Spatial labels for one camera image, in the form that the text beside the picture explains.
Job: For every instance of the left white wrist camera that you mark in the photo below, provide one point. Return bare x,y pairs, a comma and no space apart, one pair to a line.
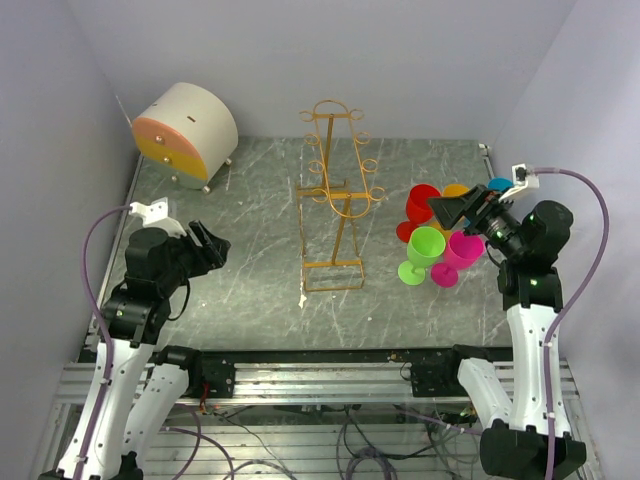
158,214

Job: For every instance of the red plastic wine glass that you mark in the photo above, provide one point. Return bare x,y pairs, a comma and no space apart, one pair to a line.
417,210

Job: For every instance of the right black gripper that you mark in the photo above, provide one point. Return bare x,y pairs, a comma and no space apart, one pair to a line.
477,205

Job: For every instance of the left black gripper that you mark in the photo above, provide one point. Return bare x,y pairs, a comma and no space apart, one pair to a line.
210,254

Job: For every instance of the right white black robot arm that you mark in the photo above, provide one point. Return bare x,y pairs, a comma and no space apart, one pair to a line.
526,433

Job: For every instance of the pink plastic wine glass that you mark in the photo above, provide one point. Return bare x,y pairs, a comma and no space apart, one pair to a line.
461,252

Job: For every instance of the aluminium rail frame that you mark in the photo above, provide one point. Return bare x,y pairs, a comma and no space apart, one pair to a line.
330,382

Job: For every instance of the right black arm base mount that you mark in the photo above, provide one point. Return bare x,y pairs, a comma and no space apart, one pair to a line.
433,371

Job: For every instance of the blue plastic wine glass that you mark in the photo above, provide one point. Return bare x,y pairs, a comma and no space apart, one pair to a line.
497,185

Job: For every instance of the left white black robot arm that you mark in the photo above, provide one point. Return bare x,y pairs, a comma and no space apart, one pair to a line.
135,385

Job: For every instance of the gold wire wine glass rack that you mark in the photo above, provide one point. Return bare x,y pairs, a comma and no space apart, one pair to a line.
347,202

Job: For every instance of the white semicircular drawer cabinet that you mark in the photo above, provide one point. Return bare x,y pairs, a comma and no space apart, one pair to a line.
187,134

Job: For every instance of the green plastic wine glass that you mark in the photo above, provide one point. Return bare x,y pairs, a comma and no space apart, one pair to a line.
424,249

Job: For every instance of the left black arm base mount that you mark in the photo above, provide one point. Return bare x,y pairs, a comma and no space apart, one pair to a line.
216,378

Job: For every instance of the orange plastic wine glass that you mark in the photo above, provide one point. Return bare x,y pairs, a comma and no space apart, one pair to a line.
451,190

